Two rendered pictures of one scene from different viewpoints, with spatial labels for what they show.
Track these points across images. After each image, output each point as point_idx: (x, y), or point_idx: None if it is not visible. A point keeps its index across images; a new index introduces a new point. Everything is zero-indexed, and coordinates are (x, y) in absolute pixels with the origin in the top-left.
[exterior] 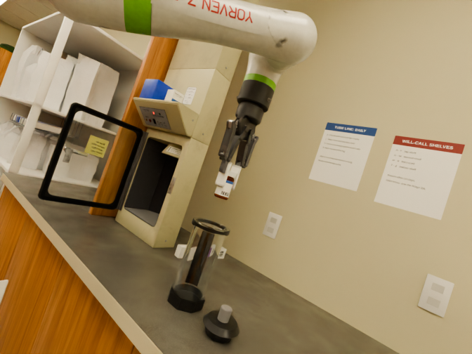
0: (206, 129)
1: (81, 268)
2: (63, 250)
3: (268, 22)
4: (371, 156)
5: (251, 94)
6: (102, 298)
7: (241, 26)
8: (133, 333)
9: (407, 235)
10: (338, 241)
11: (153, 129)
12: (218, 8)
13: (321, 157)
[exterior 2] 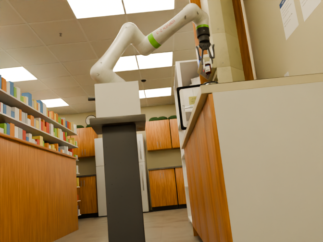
0: (223, 59)
1: (187, 128)
2: (186, 132)
3: (178, 17)
4: (294, 1)
5: (197, 34)
6: (188, 126)
7: (173, 24)
8: (190, 121)
9: (317, 23)
10: (305, 57)
11: (212, 79)
12: (167, 26)
13: (284, 24)
